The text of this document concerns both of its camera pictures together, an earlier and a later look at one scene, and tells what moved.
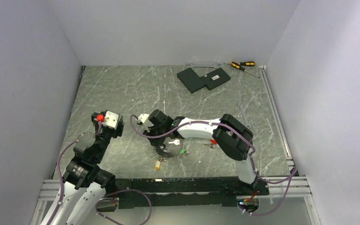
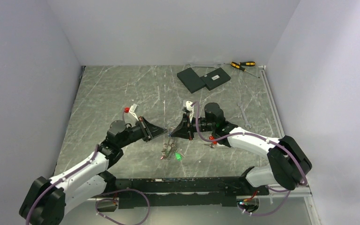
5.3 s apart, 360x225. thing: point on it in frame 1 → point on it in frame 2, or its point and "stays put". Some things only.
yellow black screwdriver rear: (247, 63) stays put
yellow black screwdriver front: (237, 66) stays put
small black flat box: (215, 78) stays put
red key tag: (213, 141) stays put
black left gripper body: (106, 133) → (140, 131)
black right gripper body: (154, 131) → (191, 127)
